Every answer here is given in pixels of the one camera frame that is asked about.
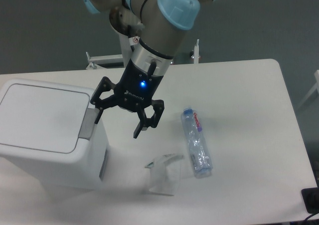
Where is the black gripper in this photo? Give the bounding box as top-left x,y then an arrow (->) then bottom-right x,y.
90,59 -> 165,139

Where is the white push-button trash can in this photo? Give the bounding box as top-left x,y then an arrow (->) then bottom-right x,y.
0,78 -> 109,190

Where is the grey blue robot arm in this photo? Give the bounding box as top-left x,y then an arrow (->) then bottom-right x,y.
83,0 -> 215,138

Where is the clear plastic water bottle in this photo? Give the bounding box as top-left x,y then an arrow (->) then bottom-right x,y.
181,106 -> 213,178

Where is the black device at edge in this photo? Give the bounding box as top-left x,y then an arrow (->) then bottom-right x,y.
301,187 -> 319,214

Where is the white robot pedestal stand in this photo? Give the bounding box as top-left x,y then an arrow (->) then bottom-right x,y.
85,5 -> 203,70

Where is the white frame at right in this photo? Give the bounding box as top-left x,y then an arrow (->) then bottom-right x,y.
299,70 -> 319,108

